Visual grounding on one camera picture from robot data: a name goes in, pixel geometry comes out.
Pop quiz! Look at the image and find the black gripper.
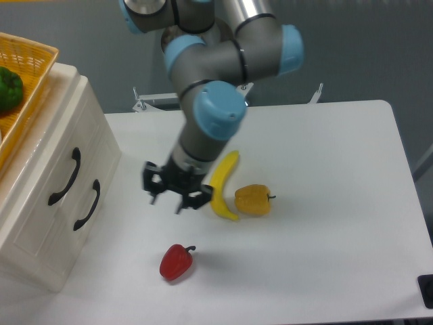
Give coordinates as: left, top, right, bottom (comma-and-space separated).
142, 152, 214, 215

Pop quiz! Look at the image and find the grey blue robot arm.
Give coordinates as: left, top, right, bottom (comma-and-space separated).
119, 1, 304, 210

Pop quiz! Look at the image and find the white drawer cabinet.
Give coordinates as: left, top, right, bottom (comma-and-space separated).
1, 63, 121, 292

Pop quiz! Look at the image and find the yellow banana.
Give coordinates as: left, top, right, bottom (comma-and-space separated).
209, 150, 240, 221

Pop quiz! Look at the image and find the red bell pepper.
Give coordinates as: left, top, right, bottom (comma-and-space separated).
159, 244, 196, 281

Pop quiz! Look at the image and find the yellow bell pepper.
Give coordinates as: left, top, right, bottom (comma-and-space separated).
235, 184, 276, 216

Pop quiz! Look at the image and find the yellow woven basket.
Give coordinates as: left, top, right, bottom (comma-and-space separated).
1, 32, 58, 167

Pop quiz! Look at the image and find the green bell pepper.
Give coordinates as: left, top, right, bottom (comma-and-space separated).
0, 66, 24, 112

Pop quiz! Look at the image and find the black device at table edge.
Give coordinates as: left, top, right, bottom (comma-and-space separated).
417, 274, 433, 309

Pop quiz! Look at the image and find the black lower drawer handle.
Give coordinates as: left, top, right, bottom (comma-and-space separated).
72, 179, 101, 232

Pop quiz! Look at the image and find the black drawer handle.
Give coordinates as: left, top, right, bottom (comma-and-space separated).
72, 179, 101, 232
47, 147, 81, 206

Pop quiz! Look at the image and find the black top drawer handle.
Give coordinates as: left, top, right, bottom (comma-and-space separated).
47, 147, 81, 206

